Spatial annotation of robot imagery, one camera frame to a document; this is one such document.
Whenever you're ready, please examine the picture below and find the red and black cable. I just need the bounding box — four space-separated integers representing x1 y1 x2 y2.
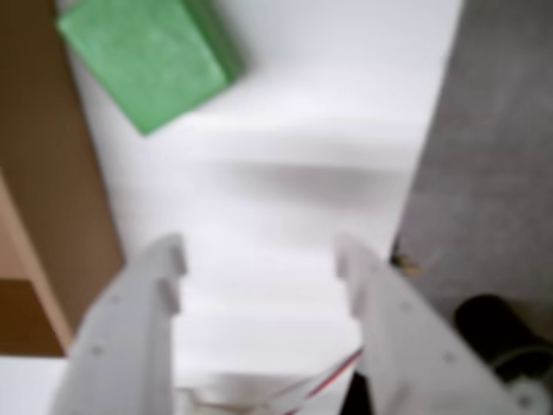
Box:
276 345 365 408

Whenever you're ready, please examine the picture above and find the small brass fitting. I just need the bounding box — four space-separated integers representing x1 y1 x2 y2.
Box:
391 241 419 278

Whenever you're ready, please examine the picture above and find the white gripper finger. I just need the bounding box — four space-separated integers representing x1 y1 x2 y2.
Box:
47 232 188 415
335 234 529 415

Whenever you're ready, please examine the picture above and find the brown cardboard box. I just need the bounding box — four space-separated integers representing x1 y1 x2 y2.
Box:
0 0 127 358

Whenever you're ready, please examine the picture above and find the green cube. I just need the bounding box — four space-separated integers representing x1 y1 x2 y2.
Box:
55 0 246 137

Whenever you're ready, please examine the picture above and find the black cylindrical object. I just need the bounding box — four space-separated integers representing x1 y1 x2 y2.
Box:
453 293 553 386

